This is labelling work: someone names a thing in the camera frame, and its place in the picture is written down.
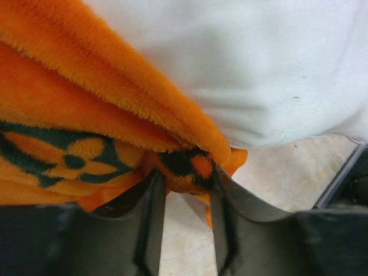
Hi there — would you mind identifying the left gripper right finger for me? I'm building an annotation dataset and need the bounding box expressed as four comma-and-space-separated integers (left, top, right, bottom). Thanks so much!
210, 168, 367, 275

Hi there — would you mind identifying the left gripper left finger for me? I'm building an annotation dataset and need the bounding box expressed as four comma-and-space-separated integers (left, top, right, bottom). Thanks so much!
1, 170, 166, 275

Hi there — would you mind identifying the orange patterned pillowcase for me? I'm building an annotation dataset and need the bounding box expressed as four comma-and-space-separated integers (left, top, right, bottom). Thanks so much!
1, 1, 248, 212

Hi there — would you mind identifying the white pillow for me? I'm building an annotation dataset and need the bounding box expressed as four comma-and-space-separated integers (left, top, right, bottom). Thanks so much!
89, 1, 367, 148

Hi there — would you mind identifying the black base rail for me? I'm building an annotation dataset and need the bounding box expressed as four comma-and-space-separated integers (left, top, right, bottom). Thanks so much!
313, 145, 367, 209

